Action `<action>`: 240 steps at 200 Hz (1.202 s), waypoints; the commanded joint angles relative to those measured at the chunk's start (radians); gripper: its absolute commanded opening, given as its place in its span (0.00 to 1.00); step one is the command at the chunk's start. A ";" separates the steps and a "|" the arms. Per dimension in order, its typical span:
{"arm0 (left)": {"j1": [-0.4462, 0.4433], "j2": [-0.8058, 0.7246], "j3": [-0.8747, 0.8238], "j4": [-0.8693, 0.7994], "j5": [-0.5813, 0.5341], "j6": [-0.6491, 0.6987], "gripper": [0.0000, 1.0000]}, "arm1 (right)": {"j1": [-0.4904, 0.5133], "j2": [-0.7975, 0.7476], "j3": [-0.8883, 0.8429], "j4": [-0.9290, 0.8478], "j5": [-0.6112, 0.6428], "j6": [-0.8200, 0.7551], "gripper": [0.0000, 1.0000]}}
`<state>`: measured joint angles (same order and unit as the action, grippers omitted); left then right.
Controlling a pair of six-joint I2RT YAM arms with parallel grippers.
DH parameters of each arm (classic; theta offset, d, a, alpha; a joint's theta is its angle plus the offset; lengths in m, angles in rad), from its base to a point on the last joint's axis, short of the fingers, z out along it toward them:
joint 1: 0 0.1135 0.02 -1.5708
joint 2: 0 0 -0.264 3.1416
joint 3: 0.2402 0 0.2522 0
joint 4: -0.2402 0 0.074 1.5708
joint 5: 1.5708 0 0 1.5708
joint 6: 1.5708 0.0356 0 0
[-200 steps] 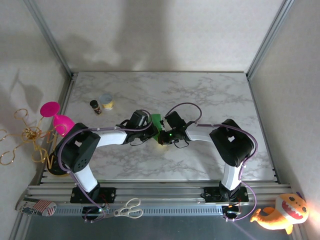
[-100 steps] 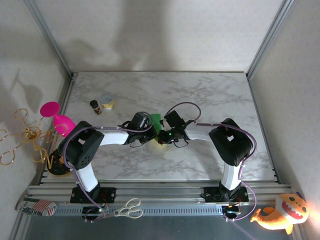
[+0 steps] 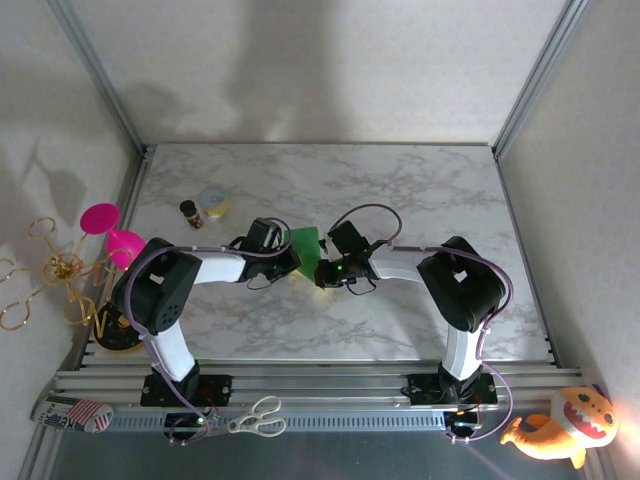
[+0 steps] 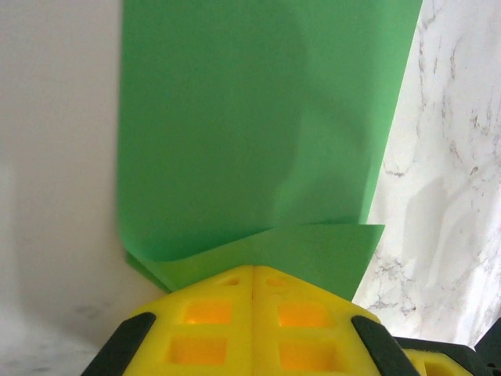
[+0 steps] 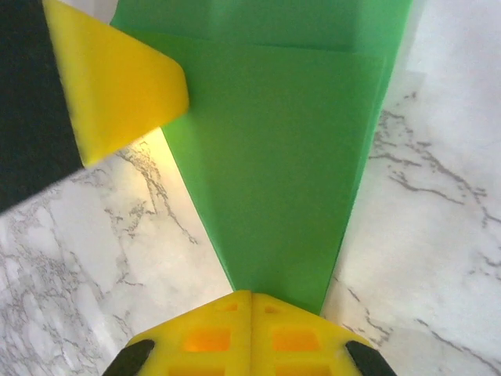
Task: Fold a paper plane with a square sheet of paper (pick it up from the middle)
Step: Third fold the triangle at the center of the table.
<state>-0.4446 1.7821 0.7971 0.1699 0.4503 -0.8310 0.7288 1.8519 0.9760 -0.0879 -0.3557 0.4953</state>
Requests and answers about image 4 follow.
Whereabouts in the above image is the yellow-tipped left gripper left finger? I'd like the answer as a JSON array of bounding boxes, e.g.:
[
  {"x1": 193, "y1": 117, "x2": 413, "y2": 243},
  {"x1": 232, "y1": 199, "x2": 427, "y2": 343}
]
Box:
[{"x1": 84, "y1": 265, "x2": 254, "y2": 376}]

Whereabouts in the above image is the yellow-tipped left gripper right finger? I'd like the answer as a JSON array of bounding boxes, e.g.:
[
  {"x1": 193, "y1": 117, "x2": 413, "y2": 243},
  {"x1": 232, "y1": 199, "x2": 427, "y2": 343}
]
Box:
[{"x1": 253, "y1": 266, "x2": 412, "y2": 376}]

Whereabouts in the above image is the green square paper sheet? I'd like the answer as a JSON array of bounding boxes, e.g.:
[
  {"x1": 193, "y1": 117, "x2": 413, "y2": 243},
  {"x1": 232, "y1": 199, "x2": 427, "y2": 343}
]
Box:
[{"x1": 116, "y1": 0, "x2": 426, "y2": 305}]

